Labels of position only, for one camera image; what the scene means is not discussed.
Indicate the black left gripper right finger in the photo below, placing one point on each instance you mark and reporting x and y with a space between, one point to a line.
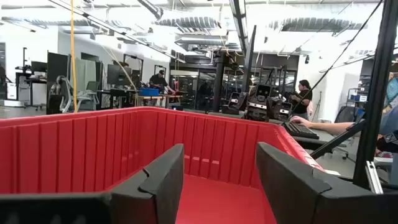
295 202

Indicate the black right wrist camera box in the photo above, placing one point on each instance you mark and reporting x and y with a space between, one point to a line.
263 91

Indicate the black mesh office chair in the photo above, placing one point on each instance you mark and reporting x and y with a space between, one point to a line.
348 114

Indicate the wooden work table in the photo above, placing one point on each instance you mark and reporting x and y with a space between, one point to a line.
161 97

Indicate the black computer monitor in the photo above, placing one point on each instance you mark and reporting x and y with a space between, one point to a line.
118 74

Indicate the silver metal bracket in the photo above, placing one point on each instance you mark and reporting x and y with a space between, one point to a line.
374 177

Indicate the black standing desk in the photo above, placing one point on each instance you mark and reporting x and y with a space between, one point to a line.
31 81

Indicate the black aluminium rig frame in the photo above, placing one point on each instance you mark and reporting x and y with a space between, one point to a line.
376 93

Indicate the black partition panel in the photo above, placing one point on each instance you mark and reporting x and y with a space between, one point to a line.
58 77

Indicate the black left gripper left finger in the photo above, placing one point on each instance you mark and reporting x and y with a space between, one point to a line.
149 199

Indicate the black keyboard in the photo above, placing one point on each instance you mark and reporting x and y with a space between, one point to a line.
300 130

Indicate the white mesh office chair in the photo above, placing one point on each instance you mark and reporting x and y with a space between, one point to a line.
65 90

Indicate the person's forearm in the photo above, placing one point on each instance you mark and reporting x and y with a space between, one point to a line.
332 127

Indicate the blue plastic crate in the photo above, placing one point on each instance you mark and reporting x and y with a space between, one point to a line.
149 92

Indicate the grey desk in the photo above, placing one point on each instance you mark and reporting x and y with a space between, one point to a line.
325 136

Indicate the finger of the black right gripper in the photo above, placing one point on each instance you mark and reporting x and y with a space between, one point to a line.
284 111
236 102

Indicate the person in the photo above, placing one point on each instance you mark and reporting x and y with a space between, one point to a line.
304 96
158 81
390 121

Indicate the red plastic bin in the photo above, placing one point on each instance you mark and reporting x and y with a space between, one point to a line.
93 149

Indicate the person's hand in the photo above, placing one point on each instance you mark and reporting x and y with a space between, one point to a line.
300 120

